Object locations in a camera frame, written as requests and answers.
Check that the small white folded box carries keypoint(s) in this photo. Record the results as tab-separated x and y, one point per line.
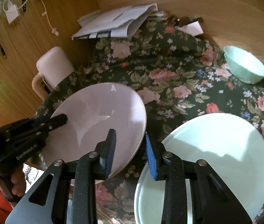
193	29

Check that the pink bowl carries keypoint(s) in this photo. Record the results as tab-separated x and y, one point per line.
91	113

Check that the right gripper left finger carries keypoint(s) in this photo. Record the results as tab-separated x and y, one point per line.
66	192

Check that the floral dark green tablecloth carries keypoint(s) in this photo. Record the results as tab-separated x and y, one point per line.
177	75

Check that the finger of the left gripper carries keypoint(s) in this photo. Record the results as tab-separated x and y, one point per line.
52	123

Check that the white charger with cable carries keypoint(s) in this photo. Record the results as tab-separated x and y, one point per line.
12	12

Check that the person's left hand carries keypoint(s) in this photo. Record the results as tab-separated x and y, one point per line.
19	183

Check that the mint green bowl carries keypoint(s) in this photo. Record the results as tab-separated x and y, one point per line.
244	65

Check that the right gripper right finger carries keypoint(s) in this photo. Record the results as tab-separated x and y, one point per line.
212	200

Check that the stack of white papers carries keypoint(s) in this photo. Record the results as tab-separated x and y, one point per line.
119	23

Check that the mint green plate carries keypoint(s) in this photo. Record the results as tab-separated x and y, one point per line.
234	148

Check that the white plate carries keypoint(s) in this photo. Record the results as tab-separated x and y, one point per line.
149	196

